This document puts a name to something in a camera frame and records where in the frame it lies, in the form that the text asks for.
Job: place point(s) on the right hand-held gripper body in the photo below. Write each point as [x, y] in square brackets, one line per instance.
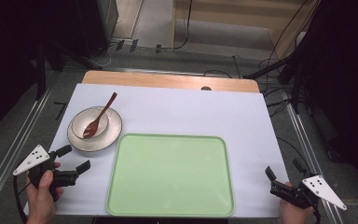
[321, 186]

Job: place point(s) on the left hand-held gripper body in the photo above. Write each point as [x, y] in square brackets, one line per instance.
[32, 158]

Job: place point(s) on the person's right hand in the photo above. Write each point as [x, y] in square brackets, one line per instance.
[293, 213]

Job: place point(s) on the person's left hand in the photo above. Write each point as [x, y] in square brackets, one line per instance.
[42, 199]

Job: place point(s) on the white ceramic bowl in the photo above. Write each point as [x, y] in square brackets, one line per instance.
[79, 123]

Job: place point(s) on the brown wooden spoon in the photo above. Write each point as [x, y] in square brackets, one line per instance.
[97, 119]

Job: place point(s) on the white ceramic plate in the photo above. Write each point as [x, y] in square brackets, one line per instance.
[113, 127]

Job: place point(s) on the black metal stand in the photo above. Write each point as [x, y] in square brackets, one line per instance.
[270, 67]
[40, 71]

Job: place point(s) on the light green tray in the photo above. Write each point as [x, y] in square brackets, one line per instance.
[171, 177]

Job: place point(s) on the black curtain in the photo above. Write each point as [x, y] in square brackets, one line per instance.
[348, 77]
[9, 46]

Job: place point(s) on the dark table grommet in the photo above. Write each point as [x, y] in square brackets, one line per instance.
[205, 88]

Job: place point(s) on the white table mat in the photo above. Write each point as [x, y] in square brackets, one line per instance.
[183, 109]

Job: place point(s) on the wooden table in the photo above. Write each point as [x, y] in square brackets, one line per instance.
[167, 80]

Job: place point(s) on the dark cabinet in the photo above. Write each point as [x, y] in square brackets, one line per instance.
[96, 25]

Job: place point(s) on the aluminium floor rail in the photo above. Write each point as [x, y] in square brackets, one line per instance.
[303, 140]
[28, 126]

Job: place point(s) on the light wooden frame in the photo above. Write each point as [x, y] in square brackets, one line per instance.
[230, 11]

